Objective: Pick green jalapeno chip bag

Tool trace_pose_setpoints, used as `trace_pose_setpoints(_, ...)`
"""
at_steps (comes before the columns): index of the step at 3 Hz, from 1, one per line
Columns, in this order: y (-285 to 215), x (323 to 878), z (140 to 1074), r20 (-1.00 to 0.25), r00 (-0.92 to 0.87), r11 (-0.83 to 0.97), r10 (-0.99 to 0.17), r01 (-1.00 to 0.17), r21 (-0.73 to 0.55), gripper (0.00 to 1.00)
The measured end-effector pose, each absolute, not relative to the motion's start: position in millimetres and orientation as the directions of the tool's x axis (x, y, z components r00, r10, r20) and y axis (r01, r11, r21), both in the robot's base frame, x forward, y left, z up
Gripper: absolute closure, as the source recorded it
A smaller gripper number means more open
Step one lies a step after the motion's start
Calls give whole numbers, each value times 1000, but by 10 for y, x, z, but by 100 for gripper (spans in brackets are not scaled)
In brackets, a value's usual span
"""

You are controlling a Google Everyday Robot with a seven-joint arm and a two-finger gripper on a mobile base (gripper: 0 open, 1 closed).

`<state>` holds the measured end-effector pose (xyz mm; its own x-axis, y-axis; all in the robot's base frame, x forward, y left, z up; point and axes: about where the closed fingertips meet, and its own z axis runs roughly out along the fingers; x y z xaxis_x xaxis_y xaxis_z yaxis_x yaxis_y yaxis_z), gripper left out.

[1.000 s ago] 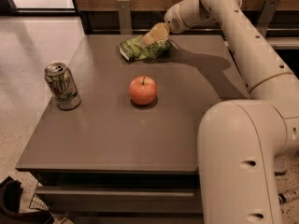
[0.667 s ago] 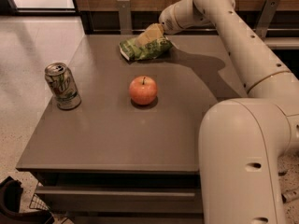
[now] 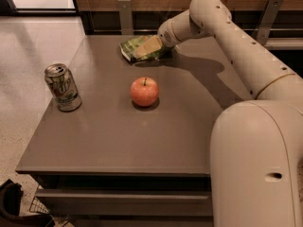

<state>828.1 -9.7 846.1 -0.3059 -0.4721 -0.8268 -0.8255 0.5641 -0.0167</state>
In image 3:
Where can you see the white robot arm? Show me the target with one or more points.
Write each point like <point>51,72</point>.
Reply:
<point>256,145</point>

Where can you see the silver 7up soda can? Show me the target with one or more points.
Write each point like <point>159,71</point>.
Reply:
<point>60,81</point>

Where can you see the grey cabinet drawer front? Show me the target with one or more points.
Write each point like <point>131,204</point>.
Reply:
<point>126,203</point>

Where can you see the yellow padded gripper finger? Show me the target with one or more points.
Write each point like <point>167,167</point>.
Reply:
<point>150,48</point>

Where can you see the wire mesh basket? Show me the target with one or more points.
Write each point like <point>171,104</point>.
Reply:
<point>37,207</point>

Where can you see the left metal wall bracket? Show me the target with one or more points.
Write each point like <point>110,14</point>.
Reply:
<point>126,17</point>

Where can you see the metal wall bracket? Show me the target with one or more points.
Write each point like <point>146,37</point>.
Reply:
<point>267,18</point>
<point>126,17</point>

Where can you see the right metal wall bracket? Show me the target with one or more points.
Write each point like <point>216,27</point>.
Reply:
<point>267,18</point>

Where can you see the red apple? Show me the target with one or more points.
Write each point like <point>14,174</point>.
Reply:
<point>144,91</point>

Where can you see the green jalapeno chip bag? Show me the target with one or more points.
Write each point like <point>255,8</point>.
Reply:
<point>127,48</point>

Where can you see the dark brown chair seat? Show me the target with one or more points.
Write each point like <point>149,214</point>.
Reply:
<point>10,201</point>

